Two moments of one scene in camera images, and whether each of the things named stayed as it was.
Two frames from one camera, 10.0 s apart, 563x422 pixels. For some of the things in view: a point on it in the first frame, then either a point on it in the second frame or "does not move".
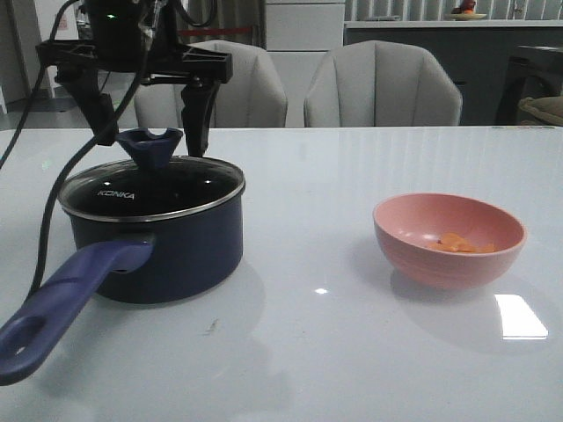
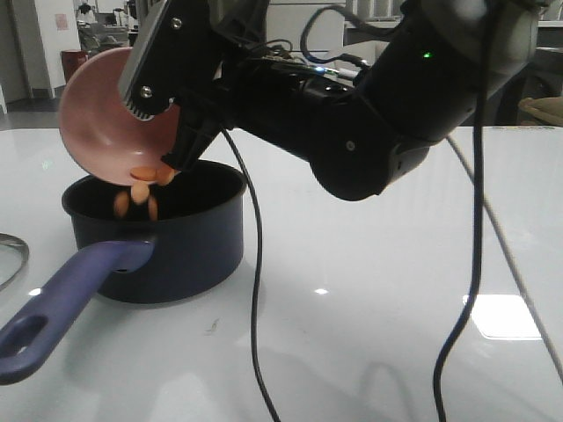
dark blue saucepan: [141, 236] does not move
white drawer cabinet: [300, 33] does not move
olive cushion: [549, 109] does not move
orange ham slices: [456, 243] → [142, 177]
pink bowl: [444, 241] → [102, 134]
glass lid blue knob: [152, 185] → [14, 252]
